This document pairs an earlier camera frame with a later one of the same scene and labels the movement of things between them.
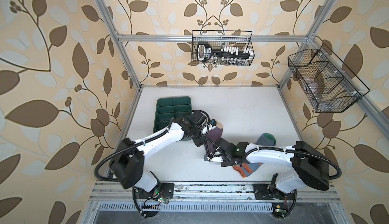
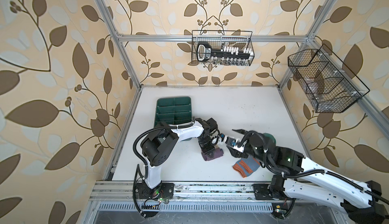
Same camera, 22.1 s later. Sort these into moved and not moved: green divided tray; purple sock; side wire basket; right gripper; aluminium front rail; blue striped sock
Moved: right gripper; purple sock
Not moved: green divided tray; blue striped sock; side wire basket; aluminium front rail
